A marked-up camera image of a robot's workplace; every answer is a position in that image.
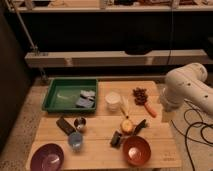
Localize wooden shelf rack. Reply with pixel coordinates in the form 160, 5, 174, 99
3, 0, 213, 77

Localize grey crumpled cloth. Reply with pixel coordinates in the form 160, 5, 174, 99
80, 90, 96, 99

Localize dark small block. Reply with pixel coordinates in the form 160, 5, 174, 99
110, 131, 122, 147

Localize white plastic cup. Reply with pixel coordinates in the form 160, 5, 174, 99
105, 92, 121, 111

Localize green plastic tray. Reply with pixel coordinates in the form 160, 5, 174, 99
42, 78, 98, 113

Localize small metal cup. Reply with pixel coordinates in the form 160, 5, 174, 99
74, 117, 86, 132

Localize black floor cables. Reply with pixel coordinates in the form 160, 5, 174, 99
171, 98, 213, 171

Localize orange carrot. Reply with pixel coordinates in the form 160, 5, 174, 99
144, 102, 157, 118

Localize yellow round fruit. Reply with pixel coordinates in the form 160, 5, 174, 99
120, 119, 134, 134

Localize dark eggplant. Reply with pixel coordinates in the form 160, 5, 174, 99
133, 119, 146, 135

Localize purple bowl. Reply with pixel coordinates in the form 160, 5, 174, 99
30, 143, 64, 171

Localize orange bowl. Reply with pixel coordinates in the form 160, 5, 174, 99
122, 136, 151, 166

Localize dark brown rectangular bar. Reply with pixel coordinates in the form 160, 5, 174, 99
56, 117, 75, 135

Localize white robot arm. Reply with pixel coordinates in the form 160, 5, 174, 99
159, 63, 213, 116

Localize bunch of dark grapes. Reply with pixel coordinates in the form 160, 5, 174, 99
133, 87, 148, 105

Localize blue glass cup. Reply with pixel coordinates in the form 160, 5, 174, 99
68, 132, 83, 150

